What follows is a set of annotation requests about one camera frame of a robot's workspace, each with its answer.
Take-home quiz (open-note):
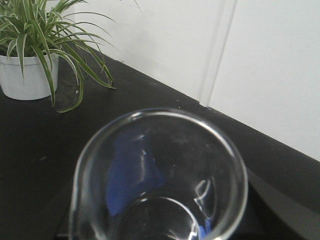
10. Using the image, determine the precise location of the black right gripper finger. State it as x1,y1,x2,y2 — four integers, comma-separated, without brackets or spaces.
232,172,320,240

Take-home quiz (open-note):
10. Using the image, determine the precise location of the clear glass beaker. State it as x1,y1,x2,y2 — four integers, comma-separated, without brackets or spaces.
68,108,248,240

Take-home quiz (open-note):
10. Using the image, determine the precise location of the white plant pot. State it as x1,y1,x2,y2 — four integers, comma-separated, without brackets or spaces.
0,53,59,101

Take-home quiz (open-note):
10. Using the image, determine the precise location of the green spider plant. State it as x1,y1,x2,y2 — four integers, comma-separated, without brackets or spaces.
0,0,114,111

